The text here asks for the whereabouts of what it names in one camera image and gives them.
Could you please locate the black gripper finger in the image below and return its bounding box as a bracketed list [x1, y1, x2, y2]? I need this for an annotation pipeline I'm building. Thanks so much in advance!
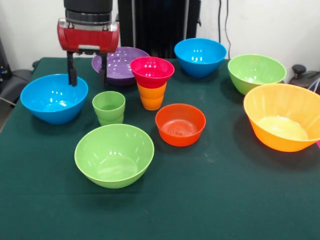
[66, 51, 78, 87]
[98, 52, 109, 90]

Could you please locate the large orange plastic bowl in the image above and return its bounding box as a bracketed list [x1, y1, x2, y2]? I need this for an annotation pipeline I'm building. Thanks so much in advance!
[243, 83, 320, 153]

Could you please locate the black wall cable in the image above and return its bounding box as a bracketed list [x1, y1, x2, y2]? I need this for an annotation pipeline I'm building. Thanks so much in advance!
[224, 0, 232, 60]
[217, 0, 224, 44]

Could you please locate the orange plastic cup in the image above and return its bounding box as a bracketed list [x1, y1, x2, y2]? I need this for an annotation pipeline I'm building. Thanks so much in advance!
[136, 81, 168, 111]

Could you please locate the green plastic bowl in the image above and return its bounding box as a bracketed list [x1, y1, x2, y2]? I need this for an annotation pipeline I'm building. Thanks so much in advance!
[74, 123, 155, 189]
[227, 53, 287, 96]

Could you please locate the green plastic cup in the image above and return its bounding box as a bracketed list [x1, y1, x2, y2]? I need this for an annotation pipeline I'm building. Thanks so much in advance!
[92, 91, 126, 127]

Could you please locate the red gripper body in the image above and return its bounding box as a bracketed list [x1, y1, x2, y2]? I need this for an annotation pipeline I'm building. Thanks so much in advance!
[56, 17, 120, 56]

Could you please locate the pink plastic bowl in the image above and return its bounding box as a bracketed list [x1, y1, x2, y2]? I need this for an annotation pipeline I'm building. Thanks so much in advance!
[129, 56, 175, 89]

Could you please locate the red-orange plastic bowl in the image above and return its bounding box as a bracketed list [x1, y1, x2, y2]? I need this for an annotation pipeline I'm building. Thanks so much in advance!
[155, 103, 207, 147]

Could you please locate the purple plastic bowl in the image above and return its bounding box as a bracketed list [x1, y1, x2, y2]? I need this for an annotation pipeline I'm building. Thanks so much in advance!
[91, 46, 151, 87]

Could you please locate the dark grey chair base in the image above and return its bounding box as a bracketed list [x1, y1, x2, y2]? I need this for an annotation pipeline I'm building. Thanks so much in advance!
[288, 64, 320, 95]
[0, 68, 33, 106]

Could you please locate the blue plastic bowl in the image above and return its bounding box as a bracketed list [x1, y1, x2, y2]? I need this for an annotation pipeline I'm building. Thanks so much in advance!
[20, 73, 89, 125]
[174, 37, 228, 79]

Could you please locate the dark green table cloth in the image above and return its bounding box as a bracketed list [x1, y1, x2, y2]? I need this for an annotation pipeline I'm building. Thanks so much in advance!
[0, 57, 320, 240]

